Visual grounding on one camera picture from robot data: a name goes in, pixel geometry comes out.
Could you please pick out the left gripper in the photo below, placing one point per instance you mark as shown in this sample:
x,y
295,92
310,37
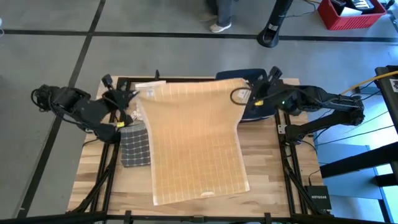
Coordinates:
x,y
118,98

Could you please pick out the black Netgear network switch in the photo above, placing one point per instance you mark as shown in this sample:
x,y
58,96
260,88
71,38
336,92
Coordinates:
x,y
317,199

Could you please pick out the white red-striped towel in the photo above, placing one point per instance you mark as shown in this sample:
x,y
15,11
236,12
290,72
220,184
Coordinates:
x,y
152,85

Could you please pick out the red plastic crate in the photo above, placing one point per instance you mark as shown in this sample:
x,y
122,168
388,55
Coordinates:
x,y
348,22

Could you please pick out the black keyboard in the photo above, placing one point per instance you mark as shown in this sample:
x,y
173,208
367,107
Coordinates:
x,y
362,3

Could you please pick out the white box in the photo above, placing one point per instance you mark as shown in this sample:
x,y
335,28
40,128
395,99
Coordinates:
x,y
351,12

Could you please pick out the black cabinet with sticker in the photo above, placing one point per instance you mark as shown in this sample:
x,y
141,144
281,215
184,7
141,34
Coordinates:
x,y
388,99

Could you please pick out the person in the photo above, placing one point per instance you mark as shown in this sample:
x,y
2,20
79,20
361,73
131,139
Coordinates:
x,y
222,15

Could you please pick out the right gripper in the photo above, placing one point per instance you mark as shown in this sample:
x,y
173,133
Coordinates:
x,y
267,91

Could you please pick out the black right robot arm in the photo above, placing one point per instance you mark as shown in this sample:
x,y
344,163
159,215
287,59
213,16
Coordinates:
x,y
326,99

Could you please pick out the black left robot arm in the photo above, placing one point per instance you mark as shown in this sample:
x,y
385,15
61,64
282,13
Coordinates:
x,y
77,107

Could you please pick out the black metal table frame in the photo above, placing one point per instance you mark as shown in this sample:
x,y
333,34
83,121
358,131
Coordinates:
x,y
292,174

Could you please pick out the black stand base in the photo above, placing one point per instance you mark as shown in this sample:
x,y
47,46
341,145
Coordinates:
x,y
273,25

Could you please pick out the navy white striped fabric basket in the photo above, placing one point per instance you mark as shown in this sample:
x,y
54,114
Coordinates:
x,y
258,113

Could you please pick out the light blue table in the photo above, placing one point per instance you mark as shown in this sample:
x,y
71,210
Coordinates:
x,y
351,186

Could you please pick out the orange checked towel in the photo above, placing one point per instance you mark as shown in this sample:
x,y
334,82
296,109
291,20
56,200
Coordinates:
x,y
192,140

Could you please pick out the black diagonal beam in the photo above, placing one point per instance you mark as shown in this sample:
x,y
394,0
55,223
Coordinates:
x,y
357,160

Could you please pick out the grey checked towel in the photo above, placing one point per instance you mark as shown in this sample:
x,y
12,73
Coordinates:
x,y
135,146

